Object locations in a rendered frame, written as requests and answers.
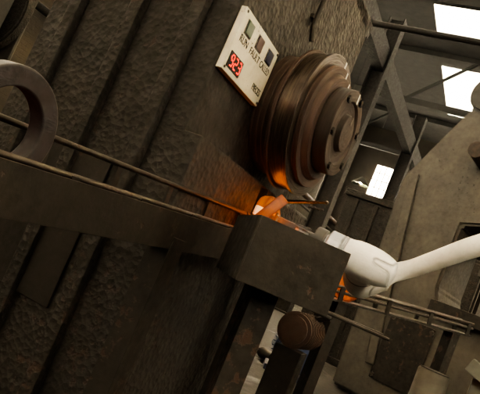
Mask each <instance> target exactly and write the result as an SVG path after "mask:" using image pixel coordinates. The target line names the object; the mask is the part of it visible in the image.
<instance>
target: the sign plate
mask: <svg viewBox="0 0 480 394"><path fill-rule="evenodd" d="M250 20H251V21H252V23H253V25H254V26H255V30H254V32H253V35H252V37H251V39H249V37H248V36H247V35H246V33H245V30H246V28H247V26H248V24H249V21H250ZM260 36H261V37H262V38H263V40H264V41H265V44H264V46H263V49H262V51H261V53H259V51H258V50H257V49H256V44H257V42H258V40H259V38H260ZM269 50H271V51H272V52H273V54H274V58H273V60H272V62H271V64H270V66H268V64H267V62H266V61H265V59H266V57H267V54H268V52H269ZM234 54H235V57H234V56H233V57H232V55H234ZM278 55H279V53H278V51H277V50H276V48H275V47H274V46H273V44H272V43H271V41H270V39H269V38H268V36H267V35H266V33H265V32H264V30H263V28H262V27H261V26H260V24H259V23H258V21H257V20H256V18H255V16H254V15H253V13H252V12H251V10H250V9H249V7H248V6H243V5H242V7H241V9H240V11H239V13H238V16H237V18H236V20H235V23H234V25H233V27H232V29H231V32H230V34H229V36H228V38H227V41H226V43H225V45H224V48H223V50H222V52H221V54H220V57H219V59H218V61H217V64H216V67H217V68H218V69H219V71H220V72H221V73H222V74H223V75H224V76H225V77H226V78H227V79H228V80H229V81H230V82H231V83H232V84H233V86H234V87H235V88H236V89H237V90H238V91H239V92H240V94H241V95H242V96H243V97H244V98H245V99H246V100H247V102H248V103H249V104H250V105H251V106H257V104H258V101H259V100H260V96H261V95H262V93H263V90H264V88H265V85H266V83H267V80H268V78H269V76H270V73H271V71H272V69H273V67H274V64H275V62H276V60H277V57H278ZM231 57H232V59H233V62H232V61H231ZM234 58H235V61H234ZM237 58H238V59H239V61H238V60H237ZM238 62H239V63H238ZM232 63H233V65H232V66H229V64H230V65H231V64H232ZM234 63H236V65H237V64H238V65H237V66H236V65H234ZM241 63H242V65H241ZM233 66H234V67H233ZM241 66H242V68H241ZM233 68H234V70H235V71H233ZM238 68H240V73H239V74H238V75H237V74H236V72H237V73H238V72H239V69H238Z"/></svg>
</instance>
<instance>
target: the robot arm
mask: <svg viewBox="0 0 480 394"><path fill-rule="evenodd" d="M262 208H263V207H262V206H259V205H256V206H255V209H254V210H253V214H256V213H258V212H259V211H260V210H262ZM278 214H279V213H275V214H274V215H273V216H271V217H270V219H272V220H275V221H277V222H279V223H281V224H284V225H286V226H288V227H291V228H293V229H296V230H297V231H300V232H302V233H304V234H306V235H309V236H311V237H313V238H316V239H318V240H321V241H322V242H325V243H328V244H329V245H333V246H334V247H336V248H338V249H341V250H343V251H345V252H348V253H350V254H351V256H350V258H349V262H348V263H347V266H346V269H345V271H344V274H343V282H344V285H345V287H346V290H347V291H348V292H349V293H350V294H351V295H352V296H355V297H357V298H361V299H363V298H367V297H370V296H374V295H376V294H378V293H380V292H384V291H387V290H388V288H389V286H390V285H391V284H393V283H396V282H398V281H403V280H406V279H409V278H414V277H417V276H420V275H422V274H427V273H429V272H432V271H435V270H439V269H442V268H444V267H448V266H452V265H454V264H457V263H461V262H464V261H466V260H471V259H474V258H477V257H480V234H477V235H473V236H471V237H468V238H464V239H461V240H460V241H457V242H454V243H451V244H449V245H446V246H443V247H442V248H439V249H436V250H434V251H431V252H429V253H426V254H424V255H421V256H418V257H416V258H413V259H411V260H406V261H402V262H396V261H395V260H394V259H393V258H392V257H391V256H390V255H389V254H387V253H385V252H384V251H382V250H380V249H379V248H377V247H375V246H373V245H370V244H368V243H366V242H362V241H358V240H355V239H352V238H350V237H348V236H345V235H343V234H340V233H338V232H337V231H333V232H332V233H331V232H330V231H329V230H327V229H325V228H323V227H319V228H318V229H317V230H316V231H315V233H313V232H311V231H312V229H311V228H309V227H304V226H302V225H301V224H295V223H293V222H291V221H289V220H286V219H285V218H284V217H281V216H278Z"/></svg>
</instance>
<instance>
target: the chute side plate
mask: <svg viewBox="0 0 480 394"><path fill-rule="evenodd" d="M0 217H1V218H6V219H10V220H18V221H23V222H27V223H31V224H39V225H43V226H47V227H55V228H59V229H63V230H68V231H76V232H80V233H85V234H89V235H97V236H101V237H105V238H113V239H117V240H121V241H125V242H133V243H138V244H142V245H150V246H154V247H159V248H163V249H169V248H170V245H171V243H172V241H173V239H174V238H178V239H180V240H182V241H185V242H186V244H185V247H184V249H183V253H191V254H195V255H200V256H208V257H212V258H216V259H220V257H221V255H222V253H223V251H224V247H225V246H226V244H227V240H228V239H229V236H230V234H231V231H232V229H230V228H227V227H223V226H220V225H217V224H213V223H210V222H207V221H204V220H200V219H197V218H194V217H190V216H188V215H184V214H182V213H178V212H175V211H172V210H168V209H165V208H163V207H159V206H155V205H153V204H150V203H147V202H143V201H140V200H137V199H133V198H130V197H127V196H125V195H120V194H117V193H115V192H110V191H107V190H105V189H102V188H97V187H95V186H92V185H89V184H85V183H82V182H79V181H75V180H72V179H69V178H67V177H62V176H59V175H57V174H53V173H49V172H47V171H44V170H40V169H37V168H34V167H30V166H27V165H24V164H22V163H18V162H14V161H12V160H9V159H5V158H2V157H0Z"/></svg>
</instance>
